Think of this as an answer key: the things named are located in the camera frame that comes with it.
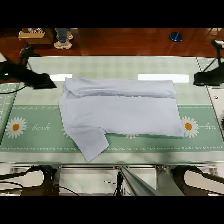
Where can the light blue T-shirt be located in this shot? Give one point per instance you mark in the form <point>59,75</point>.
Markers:
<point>126,110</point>

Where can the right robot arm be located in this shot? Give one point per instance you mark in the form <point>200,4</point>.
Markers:
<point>207,78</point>

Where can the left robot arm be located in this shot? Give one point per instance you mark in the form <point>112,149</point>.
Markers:
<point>20,74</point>

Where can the person's legs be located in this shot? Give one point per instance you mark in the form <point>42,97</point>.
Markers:
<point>62,38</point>

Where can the silver frame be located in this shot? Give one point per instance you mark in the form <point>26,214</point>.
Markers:
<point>140,186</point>

